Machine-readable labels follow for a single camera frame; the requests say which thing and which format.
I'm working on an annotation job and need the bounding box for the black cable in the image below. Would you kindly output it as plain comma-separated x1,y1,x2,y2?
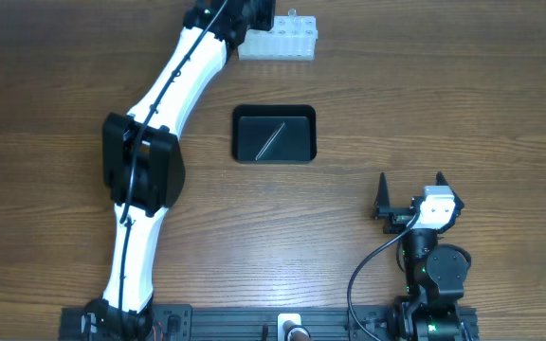
118,0,230,226
346,210,421,341

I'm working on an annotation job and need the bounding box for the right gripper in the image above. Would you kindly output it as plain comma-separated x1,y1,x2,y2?
372,170,466,236

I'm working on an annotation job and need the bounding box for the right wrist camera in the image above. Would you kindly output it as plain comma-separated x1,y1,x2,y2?
417,185,458,232

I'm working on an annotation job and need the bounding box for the black tray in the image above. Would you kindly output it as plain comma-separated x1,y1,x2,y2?
231,104,318,165

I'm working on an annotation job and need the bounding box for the white test tube rack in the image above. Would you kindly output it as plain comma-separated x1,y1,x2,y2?
237,15,319,62

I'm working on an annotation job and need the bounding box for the mounting rail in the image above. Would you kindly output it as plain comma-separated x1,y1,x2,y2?
59,302,481,341

